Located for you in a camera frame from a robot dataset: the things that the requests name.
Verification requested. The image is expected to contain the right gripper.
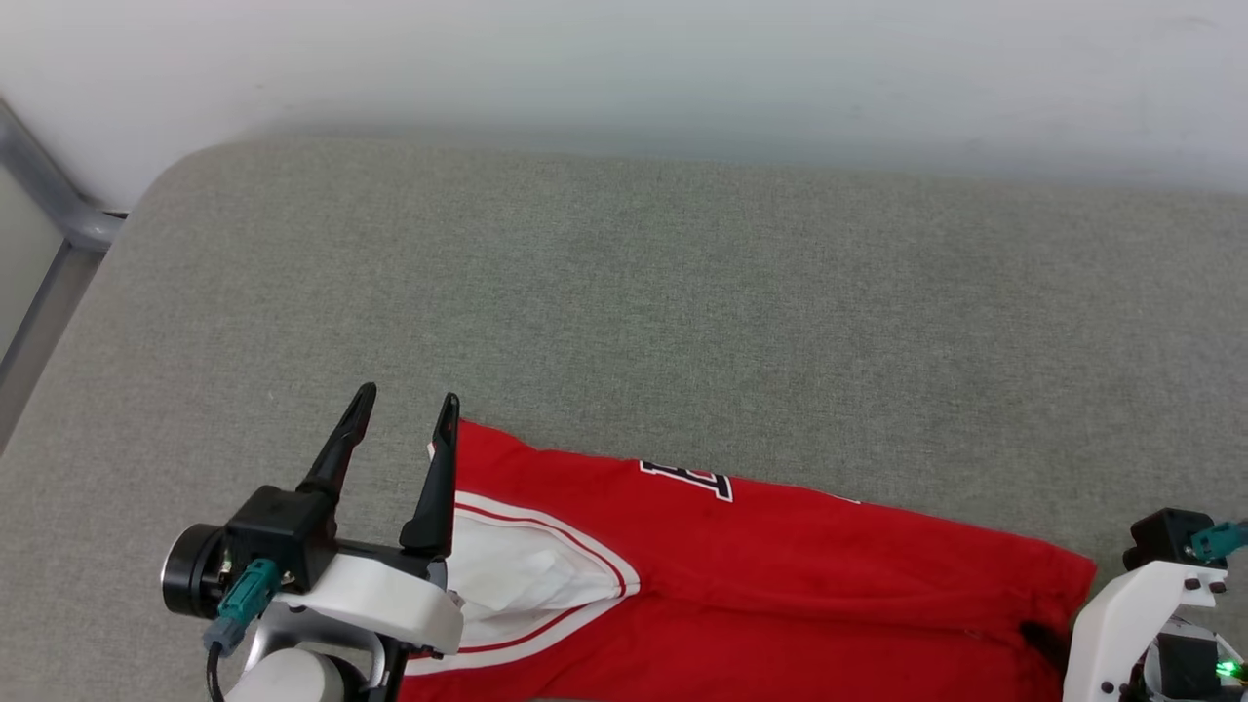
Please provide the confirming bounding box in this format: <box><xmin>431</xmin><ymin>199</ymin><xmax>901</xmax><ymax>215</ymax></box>
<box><xmin>1022</xmin><ymin>614</ymin><xmax>1248</xmax><ymax>702</ymax></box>

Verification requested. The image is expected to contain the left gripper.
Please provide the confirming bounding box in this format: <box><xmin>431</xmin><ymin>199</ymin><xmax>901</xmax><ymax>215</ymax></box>
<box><xmin>161</xmin><ymin>383</ymin><xmax>460</xmax><ymax>618</ymax></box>

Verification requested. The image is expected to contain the red basketball jersey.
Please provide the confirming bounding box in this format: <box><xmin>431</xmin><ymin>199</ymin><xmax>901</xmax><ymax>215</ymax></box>
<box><xmin>398</xmin><ymin>419</ymin><xmax>1098</xmax><ymax>702</ymax></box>

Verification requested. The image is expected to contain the grey fabric sofa cushion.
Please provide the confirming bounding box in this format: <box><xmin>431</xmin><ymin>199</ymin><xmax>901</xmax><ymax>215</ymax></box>
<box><xmin>0</xmin><ymin>132</ymin><xmax>1248</xmax><ymax>702</ymax></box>

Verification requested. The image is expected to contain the grey metal railing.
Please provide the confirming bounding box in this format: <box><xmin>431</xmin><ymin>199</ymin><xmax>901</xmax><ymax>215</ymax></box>
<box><xmin>0</xmin><ymin>97</ymin><xmax>126</xmax><ymax>449</ymax></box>

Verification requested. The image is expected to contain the teal cable connector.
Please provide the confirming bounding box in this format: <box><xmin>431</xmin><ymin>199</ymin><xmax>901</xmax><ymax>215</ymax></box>
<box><xmin>203</xmin><ymin>559</ymin><xmax>282</xmax><ymax>654</ymax></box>
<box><xmin>1191</xmin><ymin>522</ymin><xmax>1248</xmax><ymax>564</ymax></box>

